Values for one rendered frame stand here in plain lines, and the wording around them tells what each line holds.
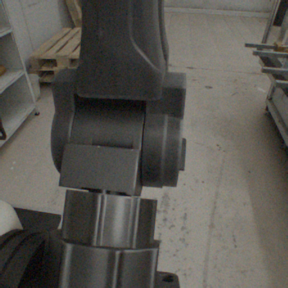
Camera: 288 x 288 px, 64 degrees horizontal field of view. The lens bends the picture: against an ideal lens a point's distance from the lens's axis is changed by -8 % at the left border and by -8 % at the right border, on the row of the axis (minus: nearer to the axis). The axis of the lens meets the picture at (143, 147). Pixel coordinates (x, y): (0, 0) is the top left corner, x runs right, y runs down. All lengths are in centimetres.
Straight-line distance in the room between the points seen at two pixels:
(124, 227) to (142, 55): 11
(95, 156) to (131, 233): 6
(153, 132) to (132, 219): 6
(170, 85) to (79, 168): 9
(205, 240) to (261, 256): 34
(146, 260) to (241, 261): 143
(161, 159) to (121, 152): 3
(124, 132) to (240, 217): 160
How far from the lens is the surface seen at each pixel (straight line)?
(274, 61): 221
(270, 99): 279
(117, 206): 16
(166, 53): 28
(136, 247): 17
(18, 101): 279
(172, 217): 164
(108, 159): 17
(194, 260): 152
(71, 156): 18
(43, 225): 42
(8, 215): 22
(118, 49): 16
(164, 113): 18
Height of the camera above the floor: 137
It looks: 41 degrees down
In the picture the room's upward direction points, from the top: straight up
